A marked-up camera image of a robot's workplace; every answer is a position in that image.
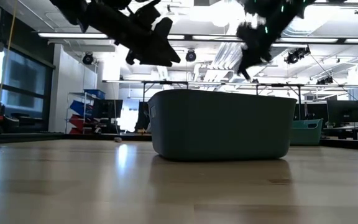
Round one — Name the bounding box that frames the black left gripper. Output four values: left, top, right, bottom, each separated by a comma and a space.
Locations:
85, 0, 182, 68

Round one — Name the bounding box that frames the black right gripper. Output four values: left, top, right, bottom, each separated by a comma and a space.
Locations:
236, 0, 316, 80

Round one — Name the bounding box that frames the dark teal plastic bin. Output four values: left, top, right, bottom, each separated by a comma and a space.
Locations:
147, 89, 298, 162

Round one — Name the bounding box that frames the black ceiling spotlight cluster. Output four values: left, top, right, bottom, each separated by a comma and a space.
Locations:
316, 75, 334, 86
283, 45, 311, 65

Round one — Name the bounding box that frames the black computer monitor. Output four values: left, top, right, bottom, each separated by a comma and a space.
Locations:
91, 98, 124, 119
293, 103, 329, 121
137, 101, 151, 133
326, 100, 358, 124

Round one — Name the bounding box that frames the blue storage bin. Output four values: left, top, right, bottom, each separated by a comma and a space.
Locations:
83, 88, 107, 100

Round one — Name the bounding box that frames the green plastic bin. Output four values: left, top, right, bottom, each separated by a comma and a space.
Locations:
289, 118, 324, 147

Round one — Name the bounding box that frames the blue tilted shelf bin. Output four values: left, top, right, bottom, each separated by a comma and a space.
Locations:
69, 100, 93, 118

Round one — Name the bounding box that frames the red tilted shelf bin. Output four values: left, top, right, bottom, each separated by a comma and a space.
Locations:
69, 114, 88, 135

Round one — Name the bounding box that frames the dark office desk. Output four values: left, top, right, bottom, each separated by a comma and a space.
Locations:
321, 126, 358, 141

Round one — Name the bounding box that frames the black workbench equipment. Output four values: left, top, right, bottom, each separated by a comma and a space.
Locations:
0, 95, 21, 135

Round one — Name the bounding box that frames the round black ceiling camera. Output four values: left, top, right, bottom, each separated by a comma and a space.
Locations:
185, 49, 197, 63
82, 52, 94, 66

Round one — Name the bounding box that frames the long black table frame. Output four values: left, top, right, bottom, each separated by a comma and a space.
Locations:
102, 79, 358, 121

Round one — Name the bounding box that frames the black aluminium table frame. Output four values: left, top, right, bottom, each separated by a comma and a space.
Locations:
0, 132, 358, 152

